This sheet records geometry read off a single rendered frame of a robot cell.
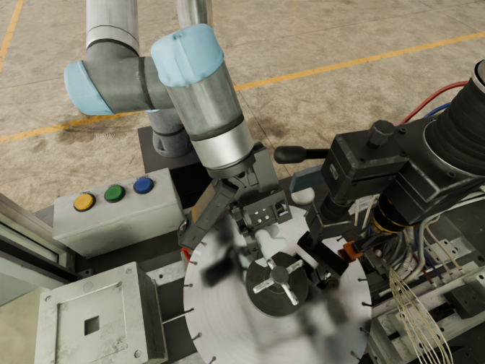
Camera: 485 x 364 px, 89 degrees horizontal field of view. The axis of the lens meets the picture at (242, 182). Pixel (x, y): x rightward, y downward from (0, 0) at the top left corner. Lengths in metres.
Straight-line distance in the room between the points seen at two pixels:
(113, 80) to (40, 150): 2.08
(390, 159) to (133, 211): 0.54
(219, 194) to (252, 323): 0.24
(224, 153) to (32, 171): 2.10
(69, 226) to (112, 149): 1.51
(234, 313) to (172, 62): 0.38
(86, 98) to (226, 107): 0.21
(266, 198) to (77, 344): 0.43
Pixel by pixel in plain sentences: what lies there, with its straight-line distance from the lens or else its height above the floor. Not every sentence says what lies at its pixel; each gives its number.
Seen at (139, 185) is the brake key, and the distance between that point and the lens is 0.67.
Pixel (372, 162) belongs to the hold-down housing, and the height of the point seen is 1.25.
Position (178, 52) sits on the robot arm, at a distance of 0.28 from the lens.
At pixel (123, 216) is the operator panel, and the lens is 0.65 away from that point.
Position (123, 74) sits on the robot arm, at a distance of 0.40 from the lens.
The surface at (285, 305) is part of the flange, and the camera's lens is 0.47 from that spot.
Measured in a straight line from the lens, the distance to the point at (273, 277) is 0.43.
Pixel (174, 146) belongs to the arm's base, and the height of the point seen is 0.79.
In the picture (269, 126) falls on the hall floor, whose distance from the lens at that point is 2.12.
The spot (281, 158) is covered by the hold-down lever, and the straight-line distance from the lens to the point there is 0.27.
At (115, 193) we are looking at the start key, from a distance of 0.68.
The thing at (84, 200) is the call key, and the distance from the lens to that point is 0.70.
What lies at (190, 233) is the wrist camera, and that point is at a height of 1.10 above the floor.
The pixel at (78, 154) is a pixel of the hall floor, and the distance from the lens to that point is 2.26.
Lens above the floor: 1.42
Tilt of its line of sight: 55 degrees down
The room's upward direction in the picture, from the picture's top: straight up
